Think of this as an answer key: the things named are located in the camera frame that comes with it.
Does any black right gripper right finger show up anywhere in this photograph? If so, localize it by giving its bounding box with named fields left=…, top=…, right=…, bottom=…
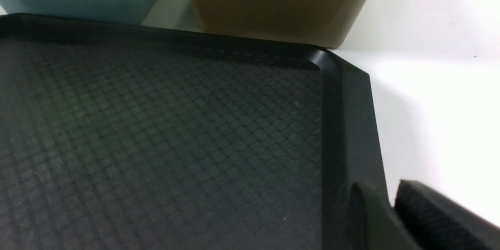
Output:
left=393, top=180, right=500, bottom=250

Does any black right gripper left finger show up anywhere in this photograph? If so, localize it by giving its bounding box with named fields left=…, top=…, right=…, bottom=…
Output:
left=348, top=181, right=423, bottom=250

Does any black plastic serving tray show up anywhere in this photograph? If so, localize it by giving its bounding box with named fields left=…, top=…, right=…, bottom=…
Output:
left=0, top=14, right=388, bottom=250

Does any brown plastic bin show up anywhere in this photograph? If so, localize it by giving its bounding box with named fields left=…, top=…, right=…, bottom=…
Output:
left=190, top=0, right=367, bottom=48

